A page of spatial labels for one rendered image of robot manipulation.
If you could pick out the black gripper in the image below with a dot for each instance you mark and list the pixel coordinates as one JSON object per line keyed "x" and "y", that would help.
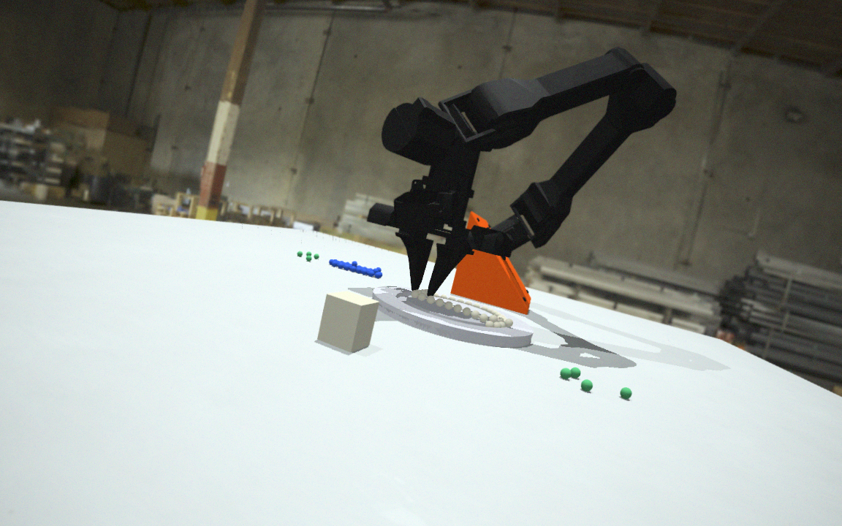
{"x": 459, "y": 242}

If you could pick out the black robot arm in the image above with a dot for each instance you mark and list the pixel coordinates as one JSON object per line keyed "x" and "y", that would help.
{"x": 507, "y": 110}

